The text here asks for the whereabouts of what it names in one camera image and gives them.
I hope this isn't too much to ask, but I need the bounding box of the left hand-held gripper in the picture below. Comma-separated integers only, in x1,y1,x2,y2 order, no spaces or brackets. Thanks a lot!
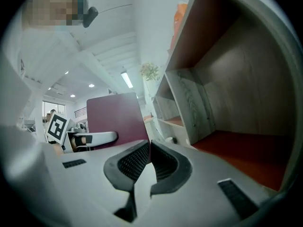
46,112,119,154

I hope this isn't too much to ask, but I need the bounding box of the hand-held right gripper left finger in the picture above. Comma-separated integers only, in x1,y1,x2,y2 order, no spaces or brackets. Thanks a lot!
103,140,151,223

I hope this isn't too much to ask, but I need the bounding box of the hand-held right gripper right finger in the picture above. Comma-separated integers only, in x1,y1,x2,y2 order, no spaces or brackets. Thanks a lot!
150,139,193,195

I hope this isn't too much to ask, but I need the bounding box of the wooden shelf with orange boards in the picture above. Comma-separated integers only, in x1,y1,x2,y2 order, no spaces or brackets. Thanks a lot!
151,0,302,193

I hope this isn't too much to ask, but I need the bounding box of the window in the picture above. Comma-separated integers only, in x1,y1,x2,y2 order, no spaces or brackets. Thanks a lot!
42,100,66,118

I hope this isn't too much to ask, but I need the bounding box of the metal railing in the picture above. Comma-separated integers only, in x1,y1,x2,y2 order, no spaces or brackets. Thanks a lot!
74,108,88,119

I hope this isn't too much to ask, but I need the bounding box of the person's white shirt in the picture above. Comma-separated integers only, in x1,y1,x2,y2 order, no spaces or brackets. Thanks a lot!
4,27,73,85

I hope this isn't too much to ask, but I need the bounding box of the long ceiling tube lamp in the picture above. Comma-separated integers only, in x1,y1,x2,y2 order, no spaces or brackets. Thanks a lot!
120,70,134,89

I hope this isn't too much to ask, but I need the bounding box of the potted green plant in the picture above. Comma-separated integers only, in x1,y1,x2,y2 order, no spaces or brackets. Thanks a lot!
139,62,162,82

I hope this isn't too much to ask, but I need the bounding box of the orange box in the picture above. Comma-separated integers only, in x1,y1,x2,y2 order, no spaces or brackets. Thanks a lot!
169,2,189,52

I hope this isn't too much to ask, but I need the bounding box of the black head-worn camera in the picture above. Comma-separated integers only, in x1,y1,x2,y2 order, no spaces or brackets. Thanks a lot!
82,6,99,29

